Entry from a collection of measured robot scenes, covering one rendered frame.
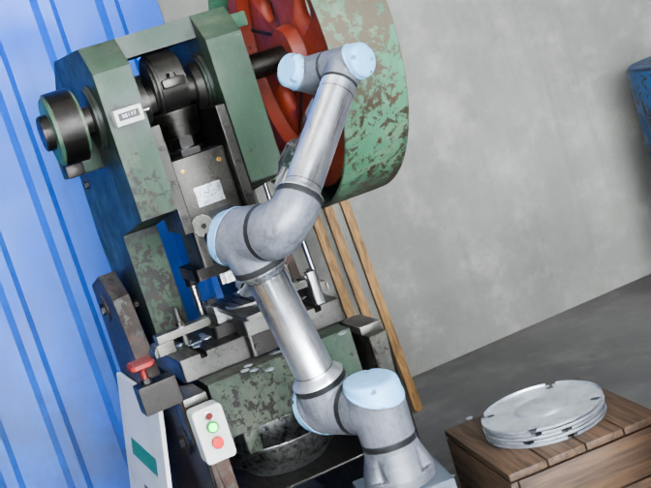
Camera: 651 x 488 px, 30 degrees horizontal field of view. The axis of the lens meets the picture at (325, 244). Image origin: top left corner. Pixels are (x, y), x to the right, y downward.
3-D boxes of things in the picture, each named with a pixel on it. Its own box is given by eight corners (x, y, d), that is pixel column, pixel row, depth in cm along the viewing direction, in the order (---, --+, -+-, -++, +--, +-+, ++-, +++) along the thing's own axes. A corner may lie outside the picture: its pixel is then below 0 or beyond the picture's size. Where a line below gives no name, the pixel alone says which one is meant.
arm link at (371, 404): (390, 449, 241) (370, 387, 239) (343, 447, 251) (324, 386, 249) (427, 424, 249) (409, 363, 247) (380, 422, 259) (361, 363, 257)
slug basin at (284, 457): (367, 446, 317) (356, 411, 315) (250, 500, 306) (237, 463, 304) (321, 421, 349) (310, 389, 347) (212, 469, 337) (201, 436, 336)
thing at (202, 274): (271, 264, 314) (264, 245, 314) (201, 291, 308) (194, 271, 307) (252, 260, 329) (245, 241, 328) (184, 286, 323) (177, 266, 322)
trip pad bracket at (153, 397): (200, 445, 291) (174, 370, 287) (163, 461, 288) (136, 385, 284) (193, 441, 296) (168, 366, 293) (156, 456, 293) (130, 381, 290)
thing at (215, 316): (270, 303, 318) (265, 287, 317) (219, 323, 313) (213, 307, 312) (260, 299, 326) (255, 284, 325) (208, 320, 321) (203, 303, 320)
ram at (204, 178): (263, 249, 308) (227, 137, 303) (208, 269, 303) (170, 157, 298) (241, 245, 324) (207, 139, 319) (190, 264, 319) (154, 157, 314)
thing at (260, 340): (313, 347, 296) (296, 295, 294) (262, 368, 291) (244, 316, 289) (279, 334, 319) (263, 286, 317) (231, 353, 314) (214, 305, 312)
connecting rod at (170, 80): (230, 172, 306) (187, 41, 300) (184, 188, 302) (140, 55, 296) (206, 172, 325) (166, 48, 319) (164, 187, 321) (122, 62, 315)
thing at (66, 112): (122, 166, 297) (92, 78, 293) (77, 181, 293) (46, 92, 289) (104, 167, 318) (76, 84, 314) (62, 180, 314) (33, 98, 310)
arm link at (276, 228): (276, 238, 227) (352, 26, 245) (239, 243, 234) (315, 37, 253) (318, 267, 233) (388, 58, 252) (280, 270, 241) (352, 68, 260)
